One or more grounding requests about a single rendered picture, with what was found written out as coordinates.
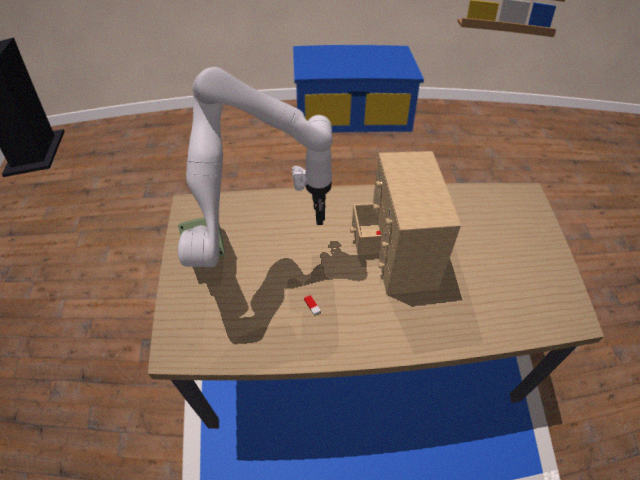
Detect wooden chest of drawers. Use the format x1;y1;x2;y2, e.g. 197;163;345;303
378;151;461;295

